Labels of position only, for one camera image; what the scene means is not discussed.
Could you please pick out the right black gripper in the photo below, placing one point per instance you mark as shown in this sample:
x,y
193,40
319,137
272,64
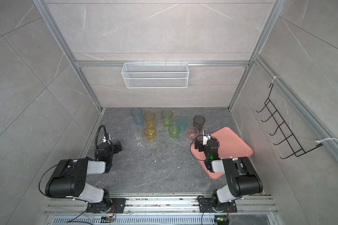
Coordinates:
x,y
201,145

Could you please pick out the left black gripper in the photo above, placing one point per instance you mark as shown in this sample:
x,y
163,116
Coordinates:
x,y
115,147

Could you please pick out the pink tray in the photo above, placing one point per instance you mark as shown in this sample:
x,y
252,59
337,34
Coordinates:
x,y
231,146

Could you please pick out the blue plastic cup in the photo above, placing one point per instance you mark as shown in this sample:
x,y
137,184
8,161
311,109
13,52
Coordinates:
x,y
137,115

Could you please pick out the tall green plastic cup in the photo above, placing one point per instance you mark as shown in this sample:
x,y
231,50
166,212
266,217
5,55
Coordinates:
x,y
166,116

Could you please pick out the tall yellow plastic cup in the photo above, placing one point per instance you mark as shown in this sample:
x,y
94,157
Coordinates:
x,y
149,119

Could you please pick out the clear plastic cup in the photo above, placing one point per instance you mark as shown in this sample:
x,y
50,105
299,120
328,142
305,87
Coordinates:
x,y
135,132

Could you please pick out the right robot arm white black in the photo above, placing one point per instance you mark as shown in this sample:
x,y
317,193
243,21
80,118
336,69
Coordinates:
x,y
242,179

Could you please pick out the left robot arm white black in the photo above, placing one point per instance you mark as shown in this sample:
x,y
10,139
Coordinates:
x,y
68,179

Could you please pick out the pink plastic cup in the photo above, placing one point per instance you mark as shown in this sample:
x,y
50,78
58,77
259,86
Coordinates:
x,y
192,133

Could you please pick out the dark grey plastic cup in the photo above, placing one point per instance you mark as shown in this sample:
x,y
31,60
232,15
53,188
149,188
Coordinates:
x,y
198,122

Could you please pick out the short green plastic cup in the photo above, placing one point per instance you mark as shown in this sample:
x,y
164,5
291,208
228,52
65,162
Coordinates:
x,y
174,131

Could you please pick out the teal plastic cup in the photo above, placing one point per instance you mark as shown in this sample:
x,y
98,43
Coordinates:
x,y
182,122

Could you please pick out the short yellow plastic cup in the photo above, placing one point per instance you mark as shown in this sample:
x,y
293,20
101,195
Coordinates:
x,y
150,132

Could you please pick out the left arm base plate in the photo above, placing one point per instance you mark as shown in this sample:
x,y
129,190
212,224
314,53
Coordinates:
x,y
116,205

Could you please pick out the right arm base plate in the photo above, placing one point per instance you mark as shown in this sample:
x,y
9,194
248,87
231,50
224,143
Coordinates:
x,y
206,205

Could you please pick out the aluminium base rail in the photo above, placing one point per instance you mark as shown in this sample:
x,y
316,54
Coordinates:
x,y
163,209

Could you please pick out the white wire mesh basket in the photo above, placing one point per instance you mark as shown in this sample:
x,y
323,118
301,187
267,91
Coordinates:
x,y
145,75

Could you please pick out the black wire hook rack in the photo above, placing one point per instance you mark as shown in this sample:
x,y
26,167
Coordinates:
x,y
282,127

